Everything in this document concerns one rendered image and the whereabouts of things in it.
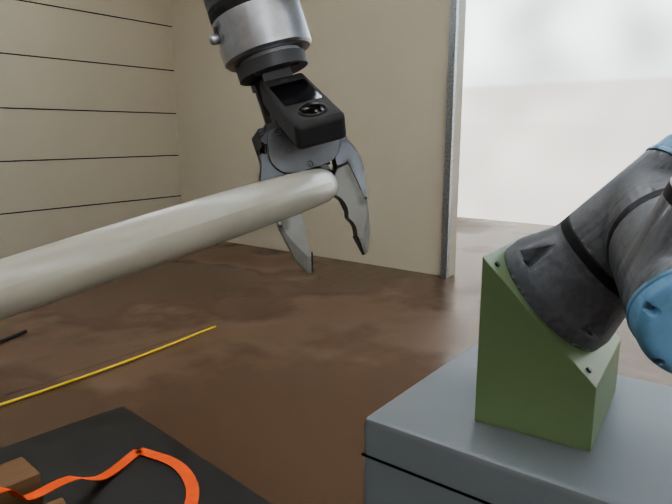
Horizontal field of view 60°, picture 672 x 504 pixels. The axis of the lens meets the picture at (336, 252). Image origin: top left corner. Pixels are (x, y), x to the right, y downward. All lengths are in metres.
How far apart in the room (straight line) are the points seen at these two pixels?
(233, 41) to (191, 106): 6.75
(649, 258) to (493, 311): 0.25
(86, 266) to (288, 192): 0.14
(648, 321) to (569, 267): 0.21
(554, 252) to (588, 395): 0.19
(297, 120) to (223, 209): 0.17
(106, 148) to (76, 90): 0.67
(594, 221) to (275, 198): 0.53
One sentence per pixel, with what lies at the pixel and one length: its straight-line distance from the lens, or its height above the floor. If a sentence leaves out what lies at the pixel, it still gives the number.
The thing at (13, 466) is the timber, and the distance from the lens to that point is 2.42.
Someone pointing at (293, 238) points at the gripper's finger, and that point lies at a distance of 0.57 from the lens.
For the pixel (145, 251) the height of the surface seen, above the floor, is 1.19.
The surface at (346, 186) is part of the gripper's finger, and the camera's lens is 0.58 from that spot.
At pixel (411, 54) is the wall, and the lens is 5.41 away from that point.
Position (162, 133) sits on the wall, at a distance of 7.42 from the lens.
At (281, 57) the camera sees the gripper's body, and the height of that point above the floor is 1.33.
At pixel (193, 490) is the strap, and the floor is 0.02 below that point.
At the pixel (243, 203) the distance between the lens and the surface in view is 0.37.
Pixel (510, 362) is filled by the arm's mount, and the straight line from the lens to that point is 0.85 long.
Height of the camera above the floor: 1.26
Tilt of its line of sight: 11 degrees down
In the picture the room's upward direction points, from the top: straight up
